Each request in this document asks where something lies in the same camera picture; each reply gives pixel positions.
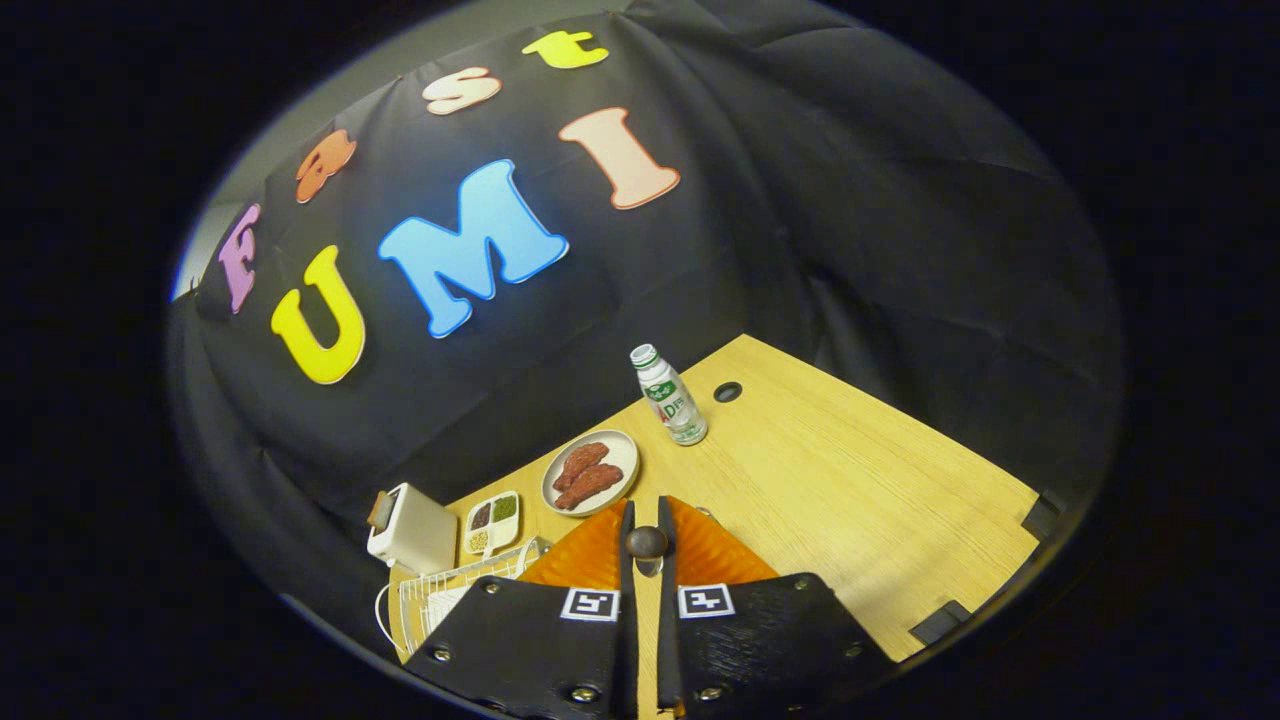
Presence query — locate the white bottle green cap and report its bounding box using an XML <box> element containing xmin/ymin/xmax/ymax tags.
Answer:
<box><xmin>630</xmin><ymin>343</ymin><xmax>709</xmax><ymax>447</ymax></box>

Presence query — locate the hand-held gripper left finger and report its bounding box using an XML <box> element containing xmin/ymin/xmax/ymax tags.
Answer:
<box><xmin>405</xmin><ymin>498</ymin><xmax>638</xmax><ymax>720</ymax></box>

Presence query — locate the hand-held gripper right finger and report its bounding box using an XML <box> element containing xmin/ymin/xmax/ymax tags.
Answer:
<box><xmin>657</xmin><ymin>495</ymin><xmax>896</xmax><ymax>720</ymax></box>

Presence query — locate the black table clamp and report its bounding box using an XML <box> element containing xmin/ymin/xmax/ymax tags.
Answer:
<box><xmin>1020</xmin><ymin>495</ymin><xmax>1063</xmax><ymax>541</ymax></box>
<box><xmin>908</xmin><ymin>600</ymin><xmax>973</xmax><ymax>647</ymax></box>

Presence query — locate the white toaster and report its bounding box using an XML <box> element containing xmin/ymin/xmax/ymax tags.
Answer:
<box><xmin>366</xmin><ymin>483</ymin><xmax>460</xmax><ymax>576</ymax></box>

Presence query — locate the white wire dish rack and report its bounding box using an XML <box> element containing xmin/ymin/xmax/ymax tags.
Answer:
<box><xmin>375</xmin><ymin>536</ymin><xmax>553</xmax><ymax>661</ymax></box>

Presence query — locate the red sausage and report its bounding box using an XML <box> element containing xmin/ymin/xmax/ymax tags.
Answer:
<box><xmin>553</xmin><ymin>442</ymin><xmax>610</xmax><ymax>491</ymax></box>
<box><xmin>556</xmin><ymin>463</ymin><xmax>624</xmax><ymax>510</ymax></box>

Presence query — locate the black backdrop cloth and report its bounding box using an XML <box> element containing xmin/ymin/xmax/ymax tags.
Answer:
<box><xmin>165</xmin><ymin>0</ymin><xmax>1126</xmax><ymax>641</ymax></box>

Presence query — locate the white divided bean dish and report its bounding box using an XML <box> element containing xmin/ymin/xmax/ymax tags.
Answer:
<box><xmin>464</xmin><ymin>490</ymin><xmax>522</xmax><ymax>557</ymax></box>

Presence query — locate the beige round plate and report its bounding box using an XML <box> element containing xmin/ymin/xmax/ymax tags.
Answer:
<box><xmin>541</xmin><ymin>429</ymin><xmax>641</xmax><ymax>517</ymax></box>

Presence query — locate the white drip tray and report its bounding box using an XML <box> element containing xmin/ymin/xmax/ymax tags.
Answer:
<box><xmin>428</xmin><ymin>585</ymin><xmax>481</xmax><ymax>636</ymax></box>

